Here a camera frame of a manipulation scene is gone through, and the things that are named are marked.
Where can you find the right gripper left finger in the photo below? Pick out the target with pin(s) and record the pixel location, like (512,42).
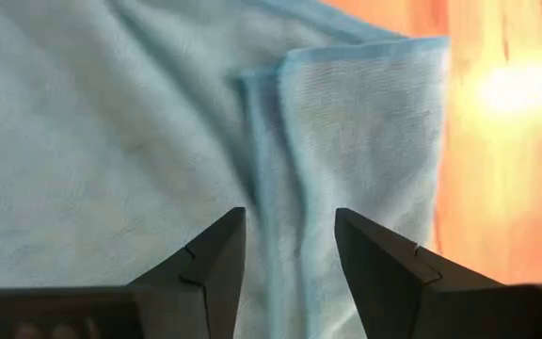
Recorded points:
(158,311)

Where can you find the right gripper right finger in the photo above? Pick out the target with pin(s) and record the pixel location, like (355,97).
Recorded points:
(417,306)

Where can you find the turquoise microfiber towel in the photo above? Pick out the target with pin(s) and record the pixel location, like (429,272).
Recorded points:
(111,141)

